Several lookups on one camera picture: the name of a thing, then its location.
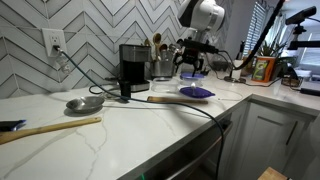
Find thin black camera cable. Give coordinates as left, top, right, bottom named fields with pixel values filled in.
left=216, top=49, right=236, bottom=72

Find black ladle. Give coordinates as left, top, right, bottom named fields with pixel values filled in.
left=175, top=38, right=185, bottom=51

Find long wooden spoon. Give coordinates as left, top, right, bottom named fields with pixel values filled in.
left=0, top=116, right=103, bottom=146

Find steel utensil holder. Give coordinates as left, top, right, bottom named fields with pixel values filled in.
left=150, top=59, right=176, bottom=81

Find metal spoon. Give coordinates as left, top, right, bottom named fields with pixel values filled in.
left=167, top=43, right=179, bottom=57

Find orange drink mix canister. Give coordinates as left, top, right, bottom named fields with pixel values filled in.
left=251, top=56, right=278, bottom=84

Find white window blinds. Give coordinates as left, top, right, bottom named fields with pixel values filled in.
left=243, top=1, right=268, bottom=56

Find brown jar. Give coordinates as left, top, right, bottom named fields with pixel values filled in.
left=241, top=54, right=256, bottom=77

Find grey cabinet door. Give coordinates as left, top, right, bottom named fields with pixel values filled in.
left=237, top=101, right=316, bottom=180

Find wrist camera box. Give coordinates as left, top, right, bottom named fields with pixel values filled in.
left=182, top=38, right=220, bottom=55

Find wooden spatula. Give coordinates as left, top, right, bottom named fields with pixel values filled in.
left=146, top=95, right=209, bottom=106

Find blue black small tool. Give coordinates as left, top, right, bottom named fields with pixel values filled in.
left=0, top=119, right=28, bottom=133

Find black flat device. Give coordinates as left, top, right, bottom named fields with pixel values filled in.
left=299, top=81, right=320, bottom=98

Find purple plastic plate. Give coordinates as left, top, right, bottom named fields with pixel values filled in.
left=179, top=85, right=216, bottom=100

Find dark power cable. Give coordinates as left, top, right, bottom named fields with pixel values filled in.
left=53, top=46, right=225, bottom=180

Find black power adapter block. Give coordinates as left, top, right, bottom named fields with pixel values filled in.
left=118, top=80, right=132, bottom=100

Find white wall outlet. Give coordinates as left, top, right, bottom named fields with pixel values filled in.
left=41, top=28, right=68, bottom=58

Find green potted plant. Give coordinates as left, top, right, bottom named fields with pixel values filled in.
left=257, top=33, right=288, bottom=58

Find black round stand base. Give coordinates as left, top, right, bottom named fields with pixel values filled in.
left=223, top=75, right=247, bottom=84

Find black steel coffee machine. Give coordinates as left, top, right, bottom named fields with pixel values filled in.
left=118, top=43, right=153, bottom=94

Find steel dishwasher front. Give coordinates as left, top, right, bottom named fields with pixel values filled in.
left=118, top=113, right=234, bottom=180

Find white paper towel roll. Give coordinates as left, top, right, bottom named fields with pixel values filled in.
left=231, top=59, right=244, bottom=80

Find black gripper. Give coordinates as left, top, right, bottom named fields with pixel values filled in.
left=173, top=46, right=205, bottom=78

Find clear plug charger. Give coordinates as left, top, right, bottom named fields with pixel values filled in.
left=54, top=49, right=72, bottom=75

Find blue lidded plastic container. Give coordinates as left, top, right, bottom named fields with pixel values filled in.
left=179, top=72, right=206, bottom=88

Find wooden spoon in holder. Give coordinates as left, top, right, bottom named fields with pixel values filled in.
left=152, top=32, right=163, bottom=63

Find black camera on mount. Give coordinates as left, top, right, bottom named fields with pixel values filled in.
left=285, top=5, right=320, bottom=52

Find wooden block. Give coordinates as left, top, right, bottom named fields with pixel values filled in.
left=257, top=166, right=290, bottom=180

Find thin white cable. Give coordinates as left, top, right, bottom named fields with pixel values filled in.
left=213, top=85, right=245, bottom=102

